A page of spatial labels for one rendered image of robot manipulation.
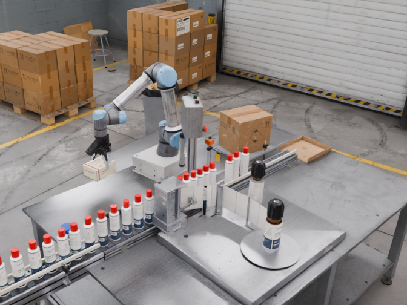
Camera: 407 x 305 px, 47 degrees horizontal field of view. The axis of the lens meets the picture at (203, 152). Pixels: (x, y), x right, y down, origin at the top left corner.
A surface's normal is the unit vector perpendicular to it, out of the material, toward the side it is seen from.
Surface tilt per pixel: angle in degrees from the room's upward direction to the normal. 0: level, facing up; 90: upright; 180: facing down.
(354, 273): 2
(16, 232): 0
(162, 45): 90
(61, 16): 90
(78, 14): 90
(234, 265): 0
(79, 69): 89
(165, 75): 79
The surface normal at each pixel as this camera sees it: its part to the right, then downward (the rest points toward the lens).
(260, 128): 0.54, 0.40
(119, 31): -0.58, 0.36
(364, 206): 0.04, -0.89
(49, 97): 0.82, 0.24
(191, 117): 0.16, 0.46
